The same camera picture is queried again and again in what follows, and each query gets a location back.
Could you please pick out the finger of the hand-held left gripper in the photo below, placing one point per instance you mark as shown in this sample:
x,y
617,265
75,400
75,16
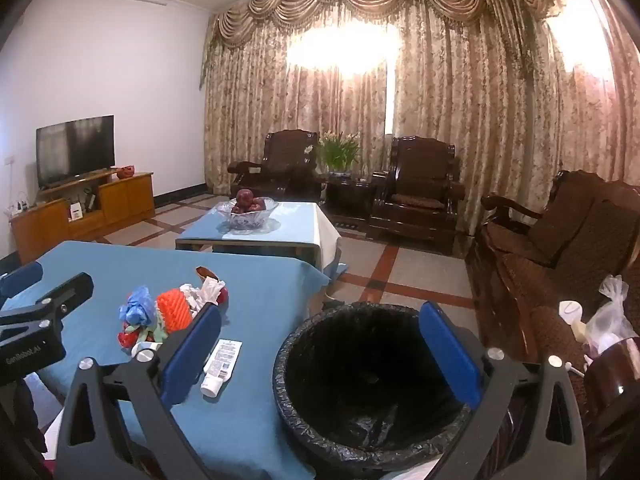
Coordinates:
x,y
20,280
70,292

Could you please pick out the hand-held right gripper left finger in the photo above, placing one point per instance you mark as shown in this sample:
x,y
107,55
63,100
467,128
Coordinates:
x,y
190,355

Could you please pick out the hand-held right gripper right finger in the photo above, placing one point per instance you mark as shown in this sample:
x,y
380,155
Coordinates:
x,y
447,355

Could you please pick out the blue plastic bag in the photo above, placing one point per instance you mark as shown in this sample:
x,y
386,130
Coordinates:
x,y
135,307

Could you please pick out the black lined trash bin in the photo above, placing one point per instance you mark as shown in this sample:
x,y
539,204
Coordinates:
x,y
350,360

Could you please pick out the white squeeze tube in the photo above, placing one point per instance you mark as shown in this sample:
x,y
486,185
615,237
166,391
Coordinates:
x,y
222,360

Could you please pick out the blue tablecloth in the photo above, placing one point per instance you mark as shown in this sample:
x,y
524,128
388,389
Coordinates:
x,y
100,270

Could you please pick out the orange foam fruit net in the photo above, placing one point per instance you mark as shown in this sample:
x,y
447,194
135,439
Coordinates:
x,y
174,312

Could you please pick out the crumpled white tissue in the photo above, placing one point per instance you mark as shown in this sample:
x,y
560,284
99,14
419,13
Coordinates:
x,y
200,294

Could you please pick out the red green crumpled wrapper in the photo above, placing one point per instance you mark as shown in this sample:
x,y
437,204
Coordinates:
x,y
131,336

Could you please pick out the small white device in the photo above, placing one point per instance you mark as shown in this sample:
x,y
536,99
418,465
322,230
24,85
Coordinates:
x,y
76,211

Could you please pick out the brown paper scrap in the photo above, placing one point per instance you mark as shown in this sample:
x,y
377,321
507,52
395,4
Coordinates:
x,y
206,273

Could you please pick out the wooden television cabinet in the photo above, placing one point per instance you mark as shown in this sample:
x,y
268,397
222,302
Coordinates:
x,y
125,200

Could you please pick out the glass coffee table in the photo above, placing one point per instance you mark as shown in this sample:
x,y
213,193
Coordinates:
x,y
240,246

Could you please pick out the small white container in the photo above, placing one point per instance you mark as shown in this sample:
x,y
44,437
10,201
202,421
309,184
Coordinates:
x,y
570,314

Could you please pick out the red bowl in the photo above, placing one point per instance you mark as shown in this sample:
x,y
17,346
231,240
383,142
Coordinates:
x,y
126,172

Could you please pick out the dark wooden sofa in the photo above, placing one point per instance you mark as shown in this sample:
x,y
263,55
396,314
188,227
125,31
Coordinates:
x,y
550,260

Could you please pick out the flat screen television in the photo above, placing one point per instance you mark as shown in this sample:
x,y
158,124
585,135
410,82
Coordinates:
x,y
75,150

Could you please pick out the glass fruit bowl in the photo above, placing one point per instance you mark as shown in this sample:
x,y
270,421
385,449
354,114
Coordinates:
x,y
247,221

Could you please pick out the red apple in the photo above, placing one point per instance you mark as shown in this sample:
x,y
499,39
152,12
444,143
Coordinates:
x,y
238,206
245,194
257,205

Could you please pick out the clear plastic bag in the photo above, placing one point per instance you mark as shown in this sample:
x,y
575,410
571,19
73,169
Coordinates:
x,y
612,320

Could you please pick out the blue white-edged table cover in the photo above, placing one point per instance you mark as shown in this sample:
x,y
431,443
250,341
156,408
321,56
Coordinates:
x,y
295,220

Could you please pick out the dark wooden armchair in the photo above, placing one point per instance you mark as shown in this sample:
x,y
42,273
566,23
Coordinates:
x,y
285,160
420,175

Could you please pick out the dark wooden side table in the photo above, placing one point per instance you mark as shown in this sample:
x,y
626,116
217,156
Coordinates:
x,y
350,195

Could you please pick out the green potted plant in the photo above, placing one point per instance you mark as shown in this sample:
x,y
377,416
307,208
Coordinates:
x,y
339,152

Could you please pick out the floral beige curtain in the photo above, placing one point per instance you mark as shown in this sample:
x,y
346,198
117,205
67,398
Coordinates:
x,y
590,110
440,85

